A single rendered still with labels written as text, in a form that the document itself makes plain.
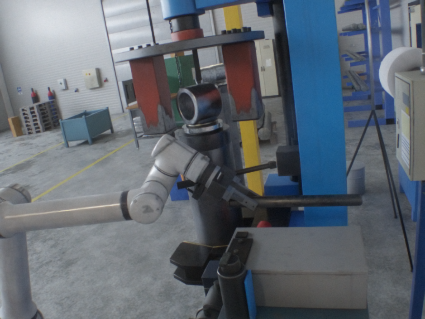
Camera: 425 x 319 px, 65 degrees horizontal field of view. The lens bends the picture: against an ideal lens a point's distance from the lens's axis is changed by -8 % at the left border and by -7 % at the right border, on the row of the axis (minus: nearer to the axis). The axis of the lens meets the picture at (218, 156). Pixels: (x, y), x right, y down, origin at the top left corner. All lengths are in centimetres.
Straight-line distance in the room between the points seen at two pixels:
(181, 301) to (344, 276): 202
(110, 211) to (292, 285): 54
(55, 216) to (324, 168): 89
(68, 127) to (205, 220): 825
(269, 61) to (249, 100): 1018
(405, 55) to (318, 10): 65
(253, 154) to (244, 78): 284
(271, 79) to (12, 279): 1061
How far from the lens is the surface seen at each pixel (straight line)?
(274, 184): 154
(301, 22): 121
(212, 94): 137
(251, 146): 407
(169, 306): 286
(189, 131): 137
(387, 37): 697
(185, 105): 144
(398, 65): 174
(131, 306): 298
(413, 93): 144
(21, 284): 154
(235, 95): 131
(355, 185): 411
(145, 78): 143
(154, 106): 143
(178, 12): 133
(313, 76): 121
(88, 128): 924
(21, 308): 161
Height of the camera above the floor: 177
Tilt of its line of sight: 17 degrees down
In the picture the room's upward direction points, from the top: 9 degrees counter-clockwise
